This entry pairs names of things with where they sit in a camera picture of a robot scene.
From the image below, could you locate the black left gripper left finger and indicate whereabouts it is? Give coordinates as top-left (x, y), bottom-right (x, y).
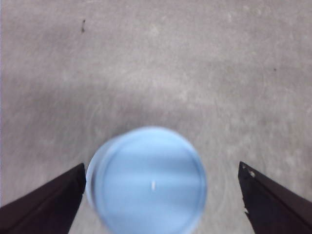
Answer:
top-left (0, 163), bottom-right (86, 234)

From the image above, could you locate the blue ribbed cup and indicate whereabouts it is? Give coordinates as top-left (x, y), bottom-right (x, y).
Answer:
top-left (86, 126), bottom-right (207, 234)

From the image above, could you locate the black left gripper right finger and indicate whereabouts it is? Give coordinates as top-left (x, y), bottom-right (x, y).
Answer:
top-left (238, 161), bottom-right (312, 234)

